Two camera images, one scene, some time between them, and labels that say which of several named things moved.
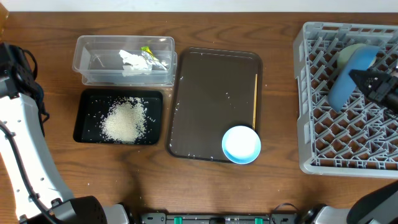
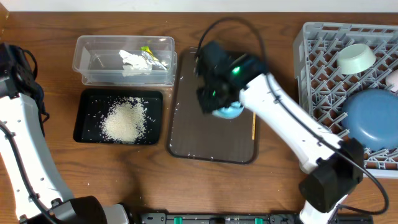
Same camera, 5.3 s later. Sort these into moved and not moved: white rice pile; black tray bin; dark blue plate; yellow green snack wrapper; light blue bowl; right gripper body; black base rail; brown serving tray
Moved: light blue bowl; dark blue plate; right gripper body
Not moved: yellow green snack wrapper; black tray bin; black base rail; white rice pile; brown serving tray
